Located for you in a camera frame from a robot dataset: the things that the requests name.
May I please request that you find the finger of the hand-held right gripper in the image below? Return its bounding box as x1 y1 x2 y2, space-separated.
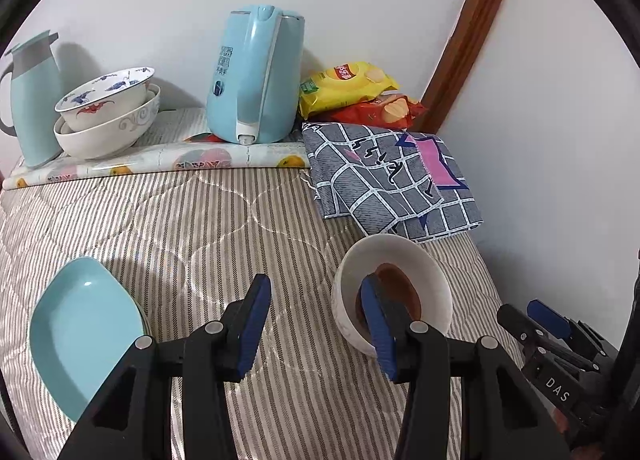
497 304 601 376
526 299 621 358

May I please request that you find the brown wooden door frame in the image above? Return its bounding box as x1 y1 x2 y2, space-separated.
420 0 518 136

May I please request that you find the red chip bag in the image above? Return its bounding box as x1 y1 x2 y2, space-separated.
327 94 427 130

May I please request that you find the grey checked cloth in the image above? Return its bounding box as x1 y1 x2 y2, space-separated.
301 121 483 243

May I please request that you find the small white bowl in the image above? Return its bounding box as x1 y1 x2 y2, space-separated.
331 234 453 358

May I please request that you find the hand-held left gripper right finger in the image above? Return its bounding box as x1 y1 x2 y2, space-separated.
360 274 571 460

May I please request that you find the blue patterned porcelain bowl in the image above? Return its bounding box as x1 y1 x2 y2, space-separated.
55 66 156 132

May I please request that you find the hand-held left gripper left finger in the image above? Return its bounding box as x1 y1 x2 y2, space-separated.
57 274 273 460

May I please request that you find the light blue electric kettle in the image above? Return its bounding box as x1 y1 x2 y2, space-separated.
206 4 305 145

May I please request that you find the striped quilt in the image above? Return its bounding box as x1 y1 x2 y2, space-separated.
0 107 531 460

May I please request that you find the large white bowl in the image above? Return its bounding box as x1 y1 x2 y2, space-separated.
53 84 162 161

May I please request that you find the light blue thermos jug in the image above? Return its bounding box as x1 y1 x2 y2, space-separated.
0 30 63 168

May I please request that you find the yellow chip bag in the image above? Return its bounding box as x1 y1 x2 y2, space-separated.
299 62 401 118

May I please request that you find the fruit print plastic tablecloth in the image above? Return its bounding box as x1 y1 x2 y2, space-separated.
2 132 312 191

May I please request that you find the light blue square plate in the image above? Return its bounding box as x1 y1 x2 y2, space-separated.
28 257 151 423

